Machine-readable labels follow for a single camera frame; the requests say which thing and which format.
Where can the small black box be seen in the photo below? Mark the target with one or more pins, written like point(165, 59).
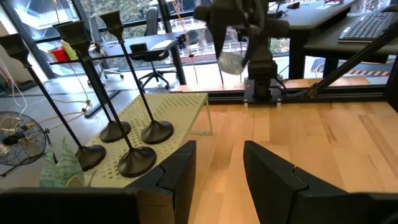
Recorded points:
point(138, 47)

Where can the black office chair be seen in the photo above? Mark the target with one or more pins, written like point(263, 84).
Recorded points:
point(149, 56)

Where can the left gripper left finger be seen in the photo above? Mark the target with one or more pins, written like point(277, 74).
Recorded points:
point(180, 180)

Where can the red container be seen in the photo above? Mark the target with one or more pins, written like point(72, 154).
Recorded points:
point(59, 55)

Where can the black office desk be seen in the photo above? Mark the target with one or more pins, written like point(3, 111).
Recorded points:
point(155, 42)
point(311, 18)

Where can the white chair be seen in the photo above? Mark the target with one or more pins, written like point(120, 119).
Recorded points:
point(94, 29)

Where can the black floor fan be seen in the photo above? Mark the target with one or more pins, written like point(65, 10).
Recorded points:
point(14, 138)

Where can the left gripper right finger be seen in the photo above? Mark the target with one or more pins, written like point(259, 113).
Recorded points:
point(273, 193)

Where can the black metal candlestick holder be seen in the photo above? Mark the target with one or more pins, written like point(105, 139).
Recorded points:
point(157, 132)
point(136, 161)
point(90, 157)
point(115, 132)

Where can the snake plant in white pot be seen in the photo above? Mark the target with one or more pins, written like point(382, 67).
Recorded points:
point(65, 168)

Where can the dark grey desk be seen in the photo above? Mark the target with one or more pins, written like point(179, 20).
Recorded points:
point(326, 46)

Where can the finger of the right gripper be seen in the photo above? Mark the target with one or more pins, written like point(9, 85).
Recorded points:
point(221, 37)
point(247, 57)

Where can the light blue mosaic candle holder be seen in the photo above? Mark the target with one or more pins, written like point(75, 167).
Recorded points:
point(230, 63)

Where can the black aluminium table frame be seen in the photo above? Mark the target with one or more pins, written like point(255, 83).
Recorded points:
point(342, 93)

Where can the black keyboard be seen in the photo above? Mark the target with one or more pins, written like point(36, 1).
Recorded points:
point(367, 28)

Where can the yellow-green container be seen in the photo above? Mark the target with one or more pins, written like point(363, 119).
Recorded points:
point(70, 51)

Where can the grey office chair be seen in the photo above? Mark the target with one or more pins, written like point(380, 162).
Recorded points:
point(152, 18)

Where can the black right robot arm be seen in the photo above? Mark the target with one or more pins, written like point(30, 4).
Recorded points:
point(262, 68)

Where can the green perforated metal shelf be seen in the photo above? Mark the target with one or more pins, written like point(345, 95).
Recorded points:
point(174, 109)

